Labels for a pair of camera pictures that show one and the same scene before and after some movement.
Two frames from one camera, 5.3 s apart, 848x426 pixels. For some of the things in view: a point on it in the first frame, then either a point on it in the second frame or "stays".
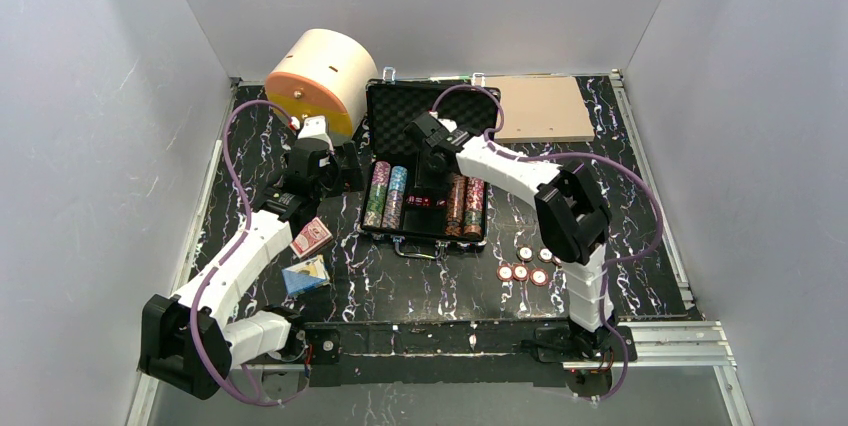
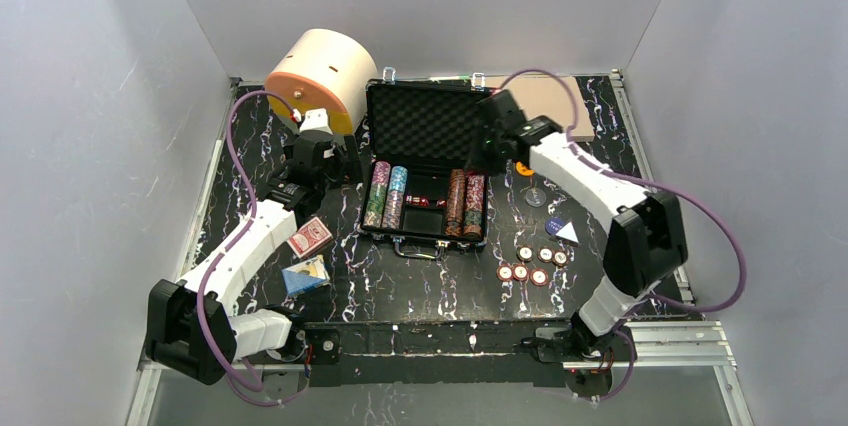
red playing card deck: x=314 y=236 stays
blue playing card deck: x=306 y=275 stays
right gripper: x=427 y=162 -> x=488 y=152
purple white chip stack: x=381 y=173 stays
